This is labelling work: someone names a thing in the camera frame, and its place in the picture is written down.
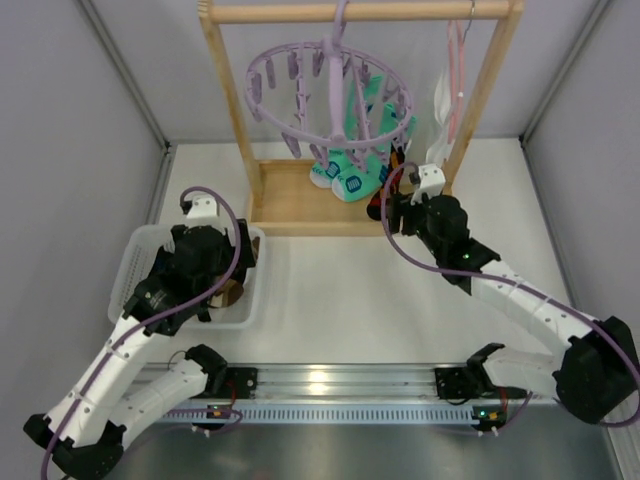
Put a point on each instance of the wooden clothes rack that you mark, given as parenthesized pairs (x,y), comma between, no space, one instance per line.
(282,203)

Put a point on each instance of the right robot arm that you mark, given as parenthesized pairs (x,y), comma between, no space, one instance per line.
(590,366)

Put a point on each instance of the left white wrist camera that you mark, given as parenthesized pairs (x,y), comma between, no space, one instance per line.
(201,211)

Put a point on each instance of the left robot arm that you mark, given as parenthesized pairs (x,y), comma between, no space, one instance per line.
(86,434)

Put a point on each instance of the white plastic basket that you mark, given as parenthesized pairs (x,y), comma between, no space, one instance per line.
(250,300)

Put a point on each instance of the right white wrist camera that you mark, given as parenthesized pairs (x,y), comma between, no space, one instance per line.
(429,181)

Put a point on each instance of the aluminium mounting rail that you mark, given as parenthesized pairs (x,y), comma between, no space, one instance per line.
(360,394)

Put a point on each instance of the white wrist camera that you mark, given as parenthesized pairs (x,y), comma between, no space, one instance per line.
(429,181)
(201,211)

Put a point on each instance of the purple round clip hanger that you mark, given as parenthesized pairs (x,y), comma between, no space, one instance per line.
(350,71)

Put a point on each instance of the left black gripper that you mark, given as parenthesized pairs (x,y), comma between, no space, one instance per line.
(245,245)

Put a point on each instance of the brown striped sock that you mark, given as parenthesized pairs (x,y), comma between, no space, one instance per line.
(232,290)

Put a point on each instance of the white hanging cloth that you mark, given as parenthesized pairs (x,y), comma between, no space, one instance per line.
(443,110)

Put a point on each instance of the pink clothes hanger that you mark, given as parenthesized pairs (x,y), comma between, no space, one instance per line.
(456,36)

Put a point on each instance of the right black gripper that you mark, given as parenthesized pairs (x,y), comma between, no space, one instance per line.
(395,214)

